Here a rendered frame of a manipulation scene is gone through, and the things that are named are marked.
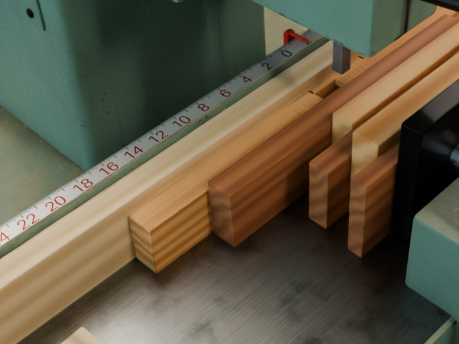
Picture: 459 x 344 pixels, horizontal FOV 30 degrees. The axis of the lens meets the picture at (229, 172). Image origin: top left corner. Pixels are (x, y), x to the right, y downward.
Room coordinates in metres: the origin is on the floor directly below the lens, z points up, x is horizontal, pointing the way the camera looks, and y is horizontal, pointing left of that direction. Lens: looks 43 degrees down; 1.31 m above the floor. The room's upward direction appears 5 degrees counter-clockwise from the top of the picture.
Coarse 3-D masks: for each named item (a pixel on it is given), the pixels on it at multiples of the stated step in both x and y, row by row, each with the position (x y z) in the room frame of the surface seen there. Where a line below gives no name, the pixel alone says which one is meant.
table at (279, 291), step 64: (192, 256) 0.36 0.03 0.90; (256, 256) 0.36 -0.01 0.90; (320, 256) 0.35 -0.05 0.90; (384, 256) 0.35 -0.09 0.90; (64, 320) 0.32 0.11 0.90; (128, 320) 0.31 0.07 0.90; (192, 320) 0.31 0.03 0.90; (256, 320) 0.31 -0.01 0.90; (320, 320) 0.30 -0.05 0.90; (384, 320) 0.30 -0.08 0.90; (448, 320) 0.30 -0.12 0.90
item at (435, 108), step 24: (456, 96) 0.38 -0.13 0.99; (408, 120) 0.37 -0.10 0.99; (432, 120) 0.36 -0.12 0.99; (456, 120) 0.38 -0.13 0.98; (408, 144) 0.36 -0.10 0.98; (432, 144) 0.36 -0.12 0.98; (456, 144) 0.38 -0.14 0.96; (408, 168) 0.36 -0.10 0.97; (432, 168) 0.36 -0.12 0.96; (456, 168) 0.37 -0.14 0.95; (408, 192) 0.36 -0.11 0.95; (432, 192) 0.37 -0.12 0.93; (408, 216) 0.35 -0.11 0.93
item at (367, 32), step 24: (264, 0) 0.48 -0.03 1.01; (288, 0) 0.47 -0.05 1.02; (312, 0) 0.45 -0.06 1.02; (336, 0) 0.44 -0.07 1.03; (360, 0) 0.42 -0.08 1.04; (384, 0) 0.42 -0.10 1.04; (408, 0) 0.44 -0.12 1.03; (312, 24) 0.45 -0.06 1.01; (336, 24) 0.44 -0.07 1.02; (360, 24) 0.42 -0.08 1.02; (384, 24) 0.42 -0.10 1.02; (408, 24) 0.44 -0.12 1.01; (360, 48) 0.42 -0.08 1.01
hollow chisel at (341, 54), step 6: (336, 48) 0.48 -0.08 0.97; (342, 48) 0.47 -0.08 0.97; (336, 54) 0.48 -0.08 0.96; (342, 54) 0.47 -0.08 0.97; (348, 54) 0.48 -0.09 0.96; (336, 60) 0.48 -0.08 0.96; (342, 60) 0.47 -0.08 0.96; (348, 60) 0.48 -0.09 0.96; (336, 66) 0.47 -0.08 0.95; (342, 66) 0.47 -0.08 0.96; (348, 66) 0.48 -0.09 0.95; (342, 72) 0.47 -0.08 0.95
